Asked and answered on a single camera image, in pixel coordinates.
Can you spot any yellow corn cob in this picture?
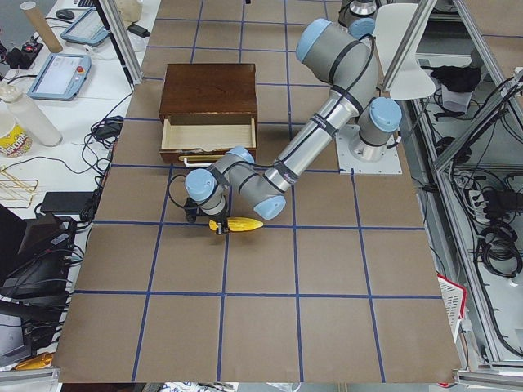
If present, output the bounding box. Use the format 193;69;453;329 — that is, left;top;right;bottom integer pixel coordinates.
208;216;264;233

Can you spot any wooden drawer with handle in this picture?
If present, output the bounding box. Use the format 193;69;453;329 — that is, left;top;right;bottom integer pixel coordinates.
159;114;257;164

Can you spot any white red plastic basket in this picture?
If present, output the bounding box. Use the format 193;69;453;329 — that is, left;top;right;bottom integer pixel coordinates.
437;274;467;341

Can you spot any black power brick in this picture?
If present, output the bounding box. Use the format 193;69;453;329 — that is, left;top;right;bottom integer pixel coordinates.
127;23;150;38

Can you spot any far blue teach pendant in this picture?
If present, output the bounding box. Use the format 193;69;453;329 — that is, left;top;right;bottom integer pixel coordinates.
60;7;108;47

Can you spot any near blue teach pendant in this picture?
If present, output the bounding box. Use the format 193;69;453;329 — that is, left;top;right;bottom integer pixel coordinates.
27;54;92;101

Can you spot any popcorn paper cup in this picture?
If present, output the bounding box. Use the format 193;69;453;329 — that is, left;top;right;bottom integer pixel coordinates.
0;111;33;158

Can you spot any blue teach pendant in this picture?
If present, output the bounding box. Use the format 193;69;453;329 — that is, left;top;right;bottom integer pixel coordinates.
60;7;108;47
27;54;92;101

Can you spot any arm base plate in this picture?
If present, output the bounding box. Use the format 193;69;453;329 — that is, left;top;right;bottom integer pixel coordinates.
335;124;402;176

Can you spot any gold wire rack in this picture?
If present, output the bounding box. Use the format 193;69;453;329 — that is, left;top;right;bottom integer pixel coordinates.
1;167;39;209

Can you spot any white chair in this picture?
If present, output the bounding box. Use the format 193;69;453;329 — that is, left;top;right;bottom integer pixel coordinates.
374;1;436;100

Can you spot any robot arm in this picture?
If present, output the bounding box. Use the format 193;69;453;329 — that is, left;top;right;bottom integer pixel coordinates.
337;0;378;38
183;18;402;234

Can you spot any dark wooden drawer box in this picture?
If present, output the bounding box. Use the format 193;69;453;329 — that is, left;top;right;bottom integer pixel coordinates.
159;63;257;121

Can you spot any frosted plastic bottle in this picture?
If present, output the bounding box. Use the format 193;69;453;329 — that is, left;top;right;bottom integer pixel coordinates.
1;83;63;147

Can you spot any cardboard tube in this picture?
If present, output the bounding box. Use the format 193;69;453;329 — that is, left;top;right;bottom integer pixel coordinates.
20;1;63;53

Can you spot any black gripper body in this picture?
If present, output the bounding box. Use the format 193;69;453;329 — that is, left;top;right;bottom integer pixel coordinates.
183;197;228;223

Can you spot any black computer mouse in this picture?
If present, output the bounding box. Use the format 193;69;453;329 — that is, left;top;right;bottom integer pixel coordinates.
56;9;75;21

